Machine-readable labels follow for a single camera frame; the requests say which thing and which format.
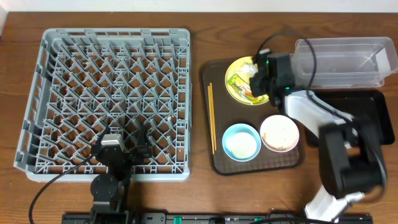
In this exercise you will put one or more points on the wooden chopstick right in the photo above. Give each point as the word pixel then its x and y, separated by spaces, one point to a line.
pixel 214 127

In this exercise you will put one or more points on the clear plastic bin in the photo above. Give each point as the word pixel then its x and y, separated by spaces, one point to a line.
pixel 344 62

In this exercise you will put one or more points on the black rectangular tray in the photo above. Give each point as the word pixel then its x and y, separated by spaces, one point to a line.
pixel 363 103

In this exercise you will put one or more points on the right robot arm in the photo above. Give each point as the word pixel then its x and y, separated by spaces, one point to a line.
pixel 349 150

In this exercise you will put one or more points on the wooden chopstick left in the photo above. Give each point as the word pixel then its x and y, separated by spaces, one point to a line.
pixel 211 118

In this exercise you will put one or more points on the wooden chopstick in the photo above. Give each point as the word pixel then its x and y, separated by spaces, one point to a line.
pixel 211 118
pixel 214 127

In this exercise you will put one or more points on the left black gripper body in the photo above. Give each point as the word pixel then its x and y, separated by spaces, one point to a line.
pixel 125 152

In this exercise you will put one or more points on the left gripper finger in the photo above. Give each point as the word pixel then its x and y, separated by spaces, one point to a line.
pixel 142 142
pixel 103 136

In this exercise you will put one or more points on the white tissue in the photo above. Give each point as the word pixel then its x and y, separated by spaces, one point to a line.
pixel 249 69

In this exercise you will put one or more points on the grey plastic dishwasher rack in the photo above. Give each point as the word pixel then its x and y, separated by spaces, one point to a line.
pixel 89 80

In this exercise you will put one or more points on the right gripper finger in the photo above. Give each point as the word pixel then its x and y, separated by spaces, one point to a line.
pixel 258 85
pixel 261 61

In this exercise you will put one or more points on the light blue bowl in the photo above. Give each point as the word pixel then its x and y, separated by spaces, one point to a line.
pixel 228 137

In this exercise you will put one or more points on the pink white bowl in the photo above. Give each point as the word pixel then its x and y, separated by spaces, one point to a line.
pixel 279 133

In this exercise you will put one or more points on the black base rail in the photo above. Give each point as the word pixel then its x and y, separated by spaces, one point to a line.
pixel 163 218

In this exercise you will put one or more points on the dark brown serving tray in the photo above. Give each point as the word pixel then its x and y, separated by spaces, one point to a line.
pixel 231 114

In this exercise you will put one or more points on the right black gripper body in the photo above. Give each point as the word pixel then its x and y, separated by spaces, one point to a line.
pixel 262 79

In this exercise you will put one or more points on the green yellow snack wrapper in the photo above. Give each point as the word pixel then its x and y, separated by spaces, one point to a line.
pixel 242 89

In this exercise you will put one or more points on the white cup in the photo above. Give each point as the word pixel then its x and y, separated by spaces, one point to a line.
pixel 242 145

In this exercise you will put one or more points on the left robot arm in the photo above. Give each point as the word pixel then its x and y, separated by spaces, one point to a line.
pixel 110 190

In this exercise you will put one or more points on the yellow round plate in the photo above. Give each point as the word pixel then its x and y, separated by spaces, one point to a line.
pixel 234 68

